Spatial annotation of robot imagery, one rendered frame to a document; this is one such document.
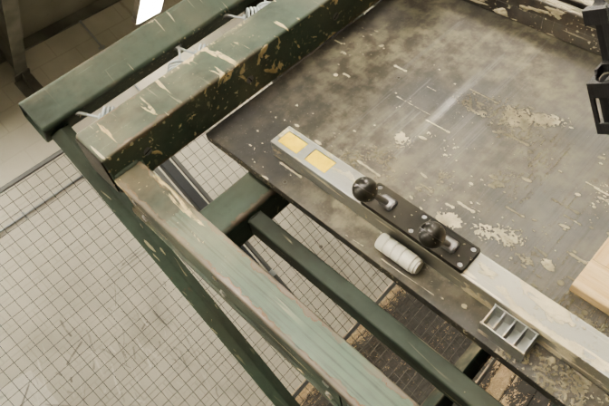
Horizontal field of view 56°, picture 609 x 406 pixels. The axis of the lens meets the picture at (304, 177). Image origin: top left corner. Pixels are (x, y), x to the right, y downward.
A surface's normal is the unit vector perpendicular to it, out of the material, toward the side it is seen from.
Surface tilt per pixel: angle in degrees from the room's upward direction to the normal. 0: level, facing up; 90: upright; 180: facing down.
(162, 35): 90
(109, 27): 90
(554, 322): 56
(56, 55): 90
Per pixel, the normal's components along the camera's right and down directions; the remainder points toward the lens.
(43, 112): 0.29, -0.23
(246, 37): -0.12, -0.61
